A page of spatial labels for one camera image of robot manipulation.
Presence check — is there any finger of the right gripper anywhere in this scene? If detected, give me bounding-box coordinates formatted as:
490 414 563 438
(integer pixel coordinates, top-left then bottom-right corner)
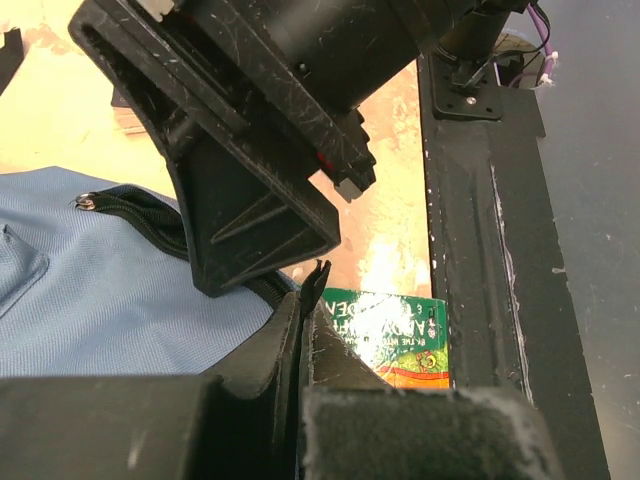
166 136 341 296

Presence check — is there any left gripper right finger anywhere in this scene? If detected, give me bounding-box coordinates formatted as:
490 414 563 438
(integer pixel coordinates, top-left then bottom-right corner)
299 306 565 479

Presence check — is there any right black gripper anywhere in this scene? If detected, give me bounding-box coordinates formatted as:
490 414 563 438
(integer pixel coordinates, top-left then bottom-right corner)
68 1 480 200

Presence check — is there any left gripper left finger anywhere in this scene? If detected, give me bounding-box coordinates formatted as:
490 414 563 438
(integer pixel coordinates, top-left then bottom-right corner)
1 293 302 479

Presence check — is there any dark two cities book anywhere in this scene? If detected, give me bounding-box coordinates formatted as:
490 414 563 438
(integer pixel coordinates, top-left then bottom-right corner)
110 89 147 135

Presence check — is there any blue student backpack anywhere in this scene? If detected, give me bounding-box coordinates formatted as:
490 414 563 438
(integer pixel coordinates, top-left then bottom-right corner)
1 167 294 377

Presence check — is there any green treehouse book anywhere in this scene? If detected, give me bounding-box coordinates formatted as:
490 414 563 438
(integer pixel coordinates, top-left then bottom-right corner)
323 288 451 389

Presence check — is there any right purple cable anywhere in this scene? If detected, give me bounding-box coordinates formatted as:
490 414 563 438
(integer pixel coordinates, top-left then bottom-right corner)
499 0 559 91

